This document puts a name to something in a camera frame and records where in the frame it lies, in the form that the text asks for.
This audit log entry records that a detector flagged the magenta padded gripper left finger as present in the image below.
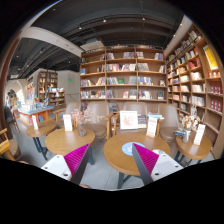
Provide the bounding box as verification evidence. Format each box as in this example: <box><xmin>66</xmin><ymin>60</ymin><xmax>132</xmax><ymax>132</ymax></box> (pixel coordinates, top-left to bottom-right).
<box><xmin>41</xmin><ymin>143</ymin><xmax>91</xmax><ymax>185</ymax></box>

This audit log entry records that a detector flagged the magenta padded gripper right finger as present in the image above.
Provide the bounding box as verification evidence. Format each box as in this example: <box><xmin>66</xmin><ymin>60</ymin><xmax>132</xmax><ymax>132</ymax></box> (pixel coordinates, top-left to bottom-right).
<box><xmin>131</xmin><ymin>142</ymin><xmax>184</xmax><ymax>186</ymax></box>

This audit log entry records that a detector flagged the round blue mouse pad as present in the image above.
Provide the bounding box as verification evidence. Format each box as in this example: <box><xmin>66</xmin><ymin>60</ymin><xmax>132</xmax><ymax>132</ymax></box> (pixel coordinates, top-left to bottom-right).
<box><xmin>121</xmin><ymin>141</ymin><xmax>146</xmax><ymax>157</ymax></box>

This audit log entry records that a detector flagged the round wooden left table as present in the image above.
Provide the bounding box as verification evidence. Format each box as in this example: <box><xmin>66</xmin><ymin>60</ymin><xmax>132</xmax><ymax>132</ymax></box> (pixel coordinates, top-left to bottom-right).
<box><xmin>45</xmin><ymin>128</ymin><xmax>95</xmax><ymax>155</ymax></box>

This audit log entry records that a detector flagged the white menu card stand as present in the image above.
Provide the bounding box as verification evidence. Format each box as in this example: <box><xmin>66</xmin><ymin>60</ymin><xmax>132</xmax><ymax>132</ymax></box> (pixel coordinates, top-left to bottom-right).
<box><xmin>146</xmin><ymin>117</ymin><xmax>158</xmax><ymax>137</ymax></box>

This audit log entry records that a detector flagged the round wooden centre table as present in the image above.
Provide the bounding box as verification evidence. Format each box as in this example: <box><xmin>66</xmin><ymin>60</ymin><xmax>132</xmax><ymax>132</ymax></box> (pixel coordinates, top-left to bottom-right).
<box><xmin>104</xmin><ymin>132</ymin><xmax>170</xmax><ymax>189</ymax></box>

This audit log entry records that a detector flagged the white card on left table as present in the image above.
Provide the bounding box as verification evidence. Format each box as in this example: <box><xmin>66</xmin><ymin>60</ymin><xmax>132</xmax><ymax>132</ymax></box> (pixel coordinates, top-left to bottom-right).
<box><xmin>63</xmin><ymin>115</ymin><xmax>73</xmax><ymax>131</ymax></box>

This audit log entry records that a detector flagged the round wooden right table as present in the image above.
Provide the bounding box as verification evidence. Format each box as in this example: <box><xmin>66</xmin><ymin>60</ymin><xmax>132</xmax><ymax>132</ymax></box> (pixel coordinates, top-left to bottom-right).
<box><xmin>175</xmin><ymin>134</ymin><xmax>211</xmax><ymax>164</ymax></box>

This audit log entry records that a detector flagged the stack of books on armrest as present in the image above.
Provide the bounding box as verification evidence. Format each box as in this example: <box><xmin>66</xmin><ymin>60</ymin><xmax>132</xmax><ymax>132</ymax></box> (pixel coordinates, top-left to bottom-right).
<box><xmin>147</xmin><ymin>113</ymin><xmax>164</xmax><ymax>120</ymax></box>

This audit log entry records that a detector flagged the framed floral picture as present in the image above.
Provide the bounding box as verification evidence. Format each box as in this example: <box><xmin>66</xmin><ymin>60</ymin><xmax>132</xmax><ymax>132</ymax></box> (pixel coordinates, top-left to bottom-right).
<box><xmin>120</xmin><ymin>111</ymin><xmax>138</xmax><ymax>130</ymax></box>

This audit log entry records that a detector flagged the vase with pink dried flowers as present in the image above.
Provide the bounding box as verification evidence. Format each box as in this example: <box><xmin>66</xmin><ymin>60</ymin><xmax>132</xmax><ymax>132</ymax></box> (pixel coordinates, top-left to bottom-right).
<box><xmin>71</xmin><ymin>106</ymin><xmax>104</xmax><ymax>137</ymax></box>

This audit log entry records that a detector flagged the round wooden far-left table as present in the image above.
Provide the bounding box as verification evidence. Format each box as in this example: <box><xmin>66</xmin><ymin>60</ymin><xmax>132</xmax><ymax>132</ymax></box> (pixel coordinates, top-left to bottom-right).
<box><xmin>26</xmin><ymin>122</ymin><xmax>56</xmax><ymax>160</ymax></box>

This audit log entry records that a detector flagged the brown leather right armchair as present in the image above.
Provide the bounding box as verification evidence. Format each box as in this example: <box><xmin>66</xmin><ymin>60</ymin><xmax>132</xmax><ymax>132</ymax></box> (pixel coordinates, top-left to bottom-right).
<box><xmin>156</xmin><ymin>102</ymin><xmax>181</xmax><ymax>144</ymax></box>

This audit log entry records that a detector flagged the brown leather armchair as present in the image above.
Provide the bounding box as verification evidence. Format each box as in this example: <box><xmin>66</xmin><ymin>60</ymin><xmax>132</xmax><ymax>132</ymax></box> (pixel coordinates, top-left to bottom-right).
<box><xmin>156</xmin><ymin>102</ymin><xmax>181</xmax><ymax>144</ymax></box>
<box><xmin>113</xmin><ymin>102</ymin><xmax>148</xmax><ymax>135</ymax></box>
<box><xmin>55</xmin><ymin>100</ymin><xmax>113</xmax><ymax>140</ymax></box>

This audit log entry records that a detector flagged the brown leather left armchair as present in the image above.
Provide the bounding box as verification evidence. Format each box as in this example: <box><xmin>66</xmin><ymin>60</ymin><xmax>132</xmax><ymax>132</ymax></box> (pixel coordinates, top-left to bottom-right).
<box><xmin>55</xmin><ymin>100</ymin><xmax>113</xmax><ymax>140</ymax></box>

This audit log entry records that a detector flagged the brown leather middle armchair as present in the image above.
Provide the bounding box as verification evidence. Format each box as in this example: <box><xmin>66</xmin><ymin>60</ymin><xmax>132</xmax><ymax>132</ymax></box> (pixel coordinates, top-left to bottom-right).
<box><xmin>113</xmin><ymin>102</ymin><xmax>148</xmax><ymax>135</ymax></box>

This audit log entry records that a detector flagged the white card on far-left table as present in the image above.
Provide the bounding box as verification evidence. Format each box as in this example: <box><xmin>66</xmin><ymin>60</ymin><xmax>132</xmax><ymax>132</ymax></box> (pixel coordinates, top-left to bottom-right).
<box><xmin>32</xmin><ymin>115</ymin><xmax>39</xmax><ymax>130</ymax></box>

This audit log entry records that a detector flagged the vase with beige dried flowers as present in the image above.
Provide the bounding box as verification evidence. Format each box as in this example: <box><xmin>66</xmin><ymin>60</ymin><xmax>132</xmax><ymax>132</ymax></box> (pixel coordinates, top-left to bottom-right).
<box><xmin>181</xmin><ymin>115</ymin><xmax>200</xmax><ymax>143</ymax></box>

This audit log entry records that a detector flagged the blue book display counter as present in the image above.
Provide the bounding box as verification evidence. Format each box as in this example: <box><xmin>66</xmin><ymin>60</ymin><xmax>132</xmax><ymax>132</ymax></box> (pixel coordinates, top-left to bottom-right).
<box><xmin>18</xmin><ymin>106</ymin><xmax>55</xmax><ymax>125</ymax></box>

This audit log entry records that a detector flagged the white card on right table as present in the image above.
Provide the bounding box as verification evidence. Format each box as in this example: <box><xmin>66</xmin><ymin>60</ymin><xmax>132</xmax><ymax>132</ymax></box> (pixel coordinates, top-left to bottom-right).
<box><xmin>193</xmin><ymin>124</ymin><xmax>205</xmax><ymax>145</ymax></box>

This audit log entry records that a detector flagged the wooden chair at left edge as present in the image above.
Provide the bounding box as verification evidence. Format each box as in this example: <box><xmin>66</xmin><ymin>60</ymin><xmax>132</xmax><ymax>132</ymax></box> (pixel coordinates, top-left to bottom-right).
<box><xmin>0</xmin><ymin>129</ymin><xmax>21</xmax><ymax>161</ymax></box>

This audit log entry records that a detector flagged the distant wooden bookshelf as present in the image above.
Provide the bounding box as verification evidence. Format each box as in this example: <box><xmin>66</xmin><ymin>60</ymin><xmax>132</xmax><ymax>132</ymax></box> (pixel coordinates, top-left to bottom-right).
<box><xmin>28</xmin><ymin>69</ymin><xmax>66</xmax><ymax>110</ymax></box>

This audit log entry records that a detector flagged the large wooden back bookshelf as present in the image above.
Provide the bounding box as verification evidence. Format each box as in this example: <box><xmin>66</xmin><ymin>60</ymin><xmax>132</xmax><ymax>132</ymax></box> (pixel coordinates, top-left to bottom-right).
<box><xmin>80</xmin><ymin>45</ymin><xmax>168</xmax><ymax>112</ymax></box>

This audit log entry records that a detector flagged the wooden right wall bookshelf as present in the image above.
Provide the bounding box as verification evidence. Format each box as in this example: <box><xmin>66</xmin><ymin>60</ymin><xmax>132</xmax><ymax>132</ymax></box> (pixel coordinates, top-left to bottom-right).
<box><xmin>164</xmin><ymin>23</ymin><xmax>224</xmax><ymax>159</ymax></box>

